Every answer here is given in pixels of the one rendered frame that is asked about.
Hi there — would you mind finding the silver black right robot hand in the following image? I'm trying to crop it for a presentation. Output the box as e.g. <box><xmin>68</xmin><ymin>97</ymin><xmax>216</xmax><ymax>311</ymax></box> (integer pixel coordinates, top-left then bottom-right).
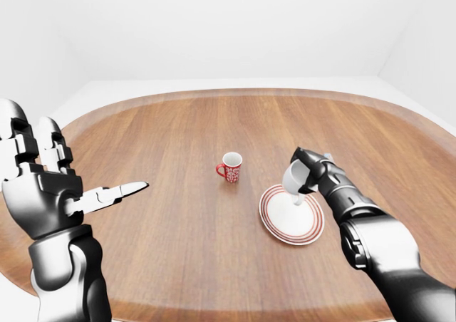
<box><xmin>289</xmin><ymin>146</ymin><xmax>354</xmax><ymax>196</ymax></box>

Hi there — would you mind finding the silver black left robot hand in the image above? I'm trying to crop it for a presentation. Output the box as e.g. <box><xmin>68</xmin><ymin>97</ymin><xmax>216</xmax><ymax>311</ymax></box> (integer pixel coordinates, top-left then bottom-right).
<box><xmin>0</xmin><ymin>98</ymin><xmax>150</xmax><ymax>242</ymax></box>

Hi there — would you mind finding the white mug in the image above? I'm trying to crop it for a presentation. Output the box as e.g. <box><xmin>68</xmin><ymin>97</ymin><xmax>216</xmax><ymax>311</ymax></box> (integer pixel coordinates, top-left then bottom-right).
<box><xmin>281</xmin><ymin>159</ymin><xmax>311</xmax><ymax>207</ymax></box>

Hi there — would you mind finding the white plate with red rings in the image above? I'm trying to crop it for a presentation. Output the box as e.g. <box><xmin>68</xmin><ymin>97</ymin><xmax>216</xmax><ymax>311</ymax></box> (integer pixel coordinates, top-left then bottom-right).
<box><xmin>259</xmin><ymin>183</ymin><xmax>326</xmax><ymax>246</ymax></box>

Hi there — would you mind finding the red patterned mug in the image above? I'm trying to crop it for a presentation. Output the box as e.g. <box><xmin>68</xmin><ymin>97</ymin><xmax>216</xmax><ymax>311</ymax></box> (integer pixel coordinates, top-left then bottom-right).
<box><xmin>214</xmin><ymin>152</ymin><xmax>244</xmax><ymax>185</ymax></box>

